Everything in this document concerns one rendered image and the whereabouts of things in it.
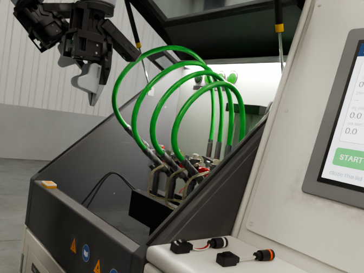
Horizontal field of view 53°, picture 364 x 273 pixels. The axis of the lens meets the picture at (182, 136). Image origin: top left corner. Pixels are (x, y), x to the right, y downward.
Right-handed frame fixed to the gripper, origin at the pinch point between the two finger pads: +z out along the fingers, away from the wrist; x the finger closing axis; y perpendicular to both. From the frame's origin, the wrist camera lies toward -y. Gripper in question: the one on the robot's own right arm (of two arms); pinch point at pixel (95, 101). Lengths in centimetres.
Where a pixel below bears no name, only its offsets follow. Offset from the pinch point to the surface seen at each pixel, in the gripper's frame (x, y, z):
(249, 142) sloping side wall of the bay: 21.8, -27.8, 4.7
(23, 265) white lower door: -42, -1, 56
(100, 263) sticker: 8.0, -1.7, 34.5
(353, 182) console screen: 46, -28, 8
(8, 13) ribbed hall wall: -653, -118, -130
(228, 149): 4.4, -39.6, 8.6
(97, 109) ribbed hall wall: -630, -299, 21
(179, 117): 12.3, -14.3, 1.2
